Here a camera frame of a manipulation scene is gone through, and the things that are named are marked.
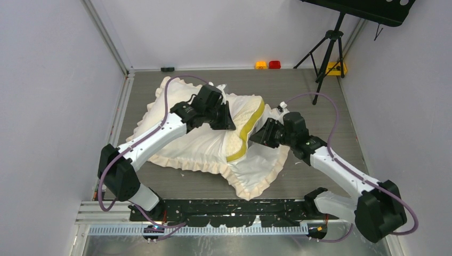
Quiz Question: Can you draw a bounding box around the grey pillowcase with cream frill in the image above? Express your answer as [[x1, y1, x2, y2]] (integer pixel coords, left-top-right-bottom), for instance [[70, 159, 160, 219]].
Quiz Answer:
[[126, 76, 291, 202]]

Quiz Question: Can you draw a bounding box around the aluminium frame rail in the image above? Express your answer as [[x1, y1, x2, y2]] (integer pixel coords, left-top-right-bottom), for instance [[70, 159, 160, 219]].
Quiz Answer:
[[74, 201, 403, 256]]

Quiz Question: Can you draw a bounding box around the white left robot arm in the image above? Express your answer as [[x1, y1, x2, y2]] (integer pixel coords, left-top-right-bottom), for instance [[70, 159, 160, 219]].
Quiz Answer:
[[98, 84, 236, 221]]

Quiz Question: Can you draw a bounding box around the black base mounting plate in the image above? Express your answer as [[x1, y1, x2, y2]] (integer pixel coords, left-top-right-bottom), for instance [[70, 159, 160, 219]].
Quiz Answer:
[[145, 199, 325, 228]]

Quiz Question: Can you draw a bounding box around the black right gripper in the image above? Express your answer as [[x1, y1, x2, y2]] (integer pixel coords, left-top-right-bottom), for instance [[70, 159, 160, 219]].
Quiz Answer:
[[250, 118, 295, 149]]

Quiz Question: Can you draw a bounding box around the small black wall bracket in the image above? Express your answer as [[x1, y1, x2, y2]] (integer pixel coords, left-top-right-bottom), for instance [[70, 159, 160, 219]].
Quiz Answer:
[[160, 67, 175, 73]]

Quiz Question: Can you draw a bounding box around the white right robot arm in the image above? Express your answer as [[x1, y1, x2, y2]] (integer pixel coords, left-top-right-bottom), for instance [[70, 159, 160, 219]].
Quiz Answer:
[[250, 112, 407, 243]]

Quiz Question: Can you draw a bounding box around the black music stand tripod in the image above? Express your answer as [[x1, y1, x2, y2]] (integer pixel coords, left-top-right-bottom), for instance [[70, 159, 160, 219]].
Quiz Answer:
[[293, 0, 415, 105]]

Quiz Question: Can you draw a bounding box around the red block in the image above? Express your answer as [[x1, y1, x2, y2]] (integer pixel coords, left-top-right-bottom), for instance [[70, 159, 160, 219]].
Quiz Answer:
[[268, 60, 281, 69]]

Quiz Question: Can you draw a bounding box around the yellow corner bracket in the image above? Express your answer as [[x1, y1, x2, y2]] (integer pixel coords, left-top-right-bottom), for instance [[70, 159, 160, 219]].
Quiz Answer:
[[326, 61, 348, 78]]

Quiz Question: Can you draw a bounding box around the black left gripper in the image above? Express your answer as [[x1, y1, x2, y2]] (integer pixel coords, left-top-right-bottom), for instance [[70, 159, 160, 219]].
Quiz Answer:
[[204, 100, 235, 130]]

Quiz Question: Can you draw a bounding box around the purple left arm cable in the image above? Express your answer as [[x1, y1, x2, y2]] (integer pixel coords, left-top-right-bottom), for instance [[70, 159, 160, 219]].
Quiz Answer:
[[98, 75, 213, 243]]

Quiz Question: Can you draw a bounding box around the orange block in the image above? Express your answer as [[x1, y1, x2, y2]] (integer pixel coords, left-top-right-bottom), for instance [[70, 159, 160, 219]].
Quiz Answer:
[[254, 61, 268, 69]]

